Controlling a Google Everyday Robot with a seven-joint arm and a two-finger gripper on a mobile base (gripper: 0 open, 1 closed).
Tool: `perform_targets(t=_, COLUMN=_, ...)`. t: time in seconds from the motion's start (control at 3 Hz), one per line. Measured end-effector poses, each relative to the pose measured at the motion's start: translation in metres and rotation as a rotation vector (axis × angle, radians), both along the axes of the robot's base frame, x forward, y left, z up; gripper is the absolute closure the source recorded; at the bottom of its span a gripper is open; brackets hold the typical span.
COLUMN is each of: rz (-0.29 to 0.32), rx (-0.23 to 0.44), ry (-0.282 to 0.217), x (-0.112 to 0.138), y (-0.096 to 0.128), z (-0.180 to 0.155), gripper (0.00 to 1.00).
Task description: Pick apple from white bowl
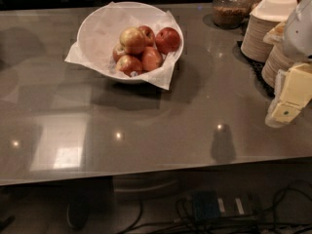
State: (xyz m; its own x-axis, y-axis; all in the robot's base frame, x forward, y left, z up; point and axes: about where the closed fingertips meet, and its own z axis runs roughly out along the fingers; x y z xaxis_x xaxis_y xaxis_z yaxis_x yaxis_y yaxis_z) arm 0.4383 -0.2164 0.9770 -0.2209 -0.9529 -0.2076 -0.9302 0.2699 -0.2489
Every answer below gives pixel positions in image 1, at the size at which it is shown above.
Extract top yellow-red apple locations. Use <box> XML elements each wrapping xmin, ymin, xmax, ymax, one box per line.
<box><xmin>119</xmin><ymin>27</ymin><xmax>146</xmax><ymax>55</ymax></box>

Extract left small red apple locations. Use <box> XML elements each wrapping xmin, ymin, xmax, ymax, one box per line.
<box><xmin>112</xmin><ymin>43</ymin><xmax>126</xmax><ymax>61</ymax></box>

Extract front stack paper plates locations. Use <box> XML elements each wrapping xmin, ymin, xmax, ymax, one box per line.
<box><xmin>261</xmin><ymin>44</ymin><xmax>293</xmax><ymax>88</ymax></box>

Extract black floor cables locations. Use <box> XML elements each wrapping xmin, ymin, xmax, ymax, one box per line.
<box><xmin>66</xmin><ymin>178</ymin><xmax>312</xmax><ymax>234</ymax></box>

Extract front red-yellow apple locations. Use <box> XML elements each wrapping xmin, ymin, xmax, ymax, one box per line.
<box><xmin>115</xmin><ymin>55</ymin><xmax>143</xmax><ymax>77</ymax></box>

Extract white paper liner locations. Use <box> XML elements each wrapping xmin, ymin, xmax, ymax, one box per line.
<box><xmin>64</xmin><ymin>1</ymin><xmax>181</xmax><ymax>91</ymax></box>

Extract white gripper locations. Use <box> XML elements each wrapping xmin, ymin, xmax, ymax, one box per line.
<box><xmin>280</xmin><ymin>0</ymin><xmax>312</xmax><ymax>108</ymax></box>

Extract back red apple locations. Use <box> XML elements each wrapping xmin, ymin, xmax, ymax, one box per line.
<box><xmin>138</xmin><ymin>25</ymin><xmax>155</xmax><ymax>47</ymax></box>

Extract white bowl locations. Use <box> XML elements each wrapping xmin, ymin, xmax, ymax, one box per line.
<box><xmin>76</xmin><ymin>1</ymin><xmax>185</xmax><ymax>85</ymax></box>

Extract tall stack paper plates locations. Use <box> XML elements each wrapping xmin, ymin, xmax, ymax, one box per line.
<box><xmin>241</xmin><ymin>15</ymin><xmax>277</xmax><ymax>62</ymax></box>

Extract black power strip box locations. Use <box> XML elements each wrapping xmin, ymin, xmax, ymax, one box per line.
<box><xmin>191</xmin><ymin>191</ymin><xmax>258</xmax><ymax>221</ymax></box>

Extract centre red apple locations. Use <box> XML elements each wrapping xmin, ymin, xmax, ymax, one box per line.
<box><xmin>140</xmin><ymin>47</ymin><xmax>163</xmax><ymax>71</ymax></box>

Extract white foam container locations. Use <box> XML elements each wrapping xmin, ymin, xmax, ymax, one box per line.
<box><xmin>251</xmin><ymin>0</ymin><xmax>297</xmax><ymax>21</ymax></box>

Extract right dark red apple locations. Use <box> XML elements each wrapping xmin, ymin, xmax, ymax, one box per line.
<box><xmin>155</xmin><ymin>27</ymin><xmax>180</xmax><ymax>55</ymax></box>

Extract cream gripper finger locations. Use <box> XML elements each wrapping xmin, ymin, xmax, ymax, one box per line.
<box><xmin>265</xmin><ymin>70</ymin><xmax>302</xmax><ymax>128</ymax></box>

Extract glass jar with grains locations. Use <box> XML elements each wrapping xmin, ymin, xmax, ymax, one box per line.
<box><xmin>213</xmin><ymin>0</ymin><xmax>252</xmax><ymax>29</ymax></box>

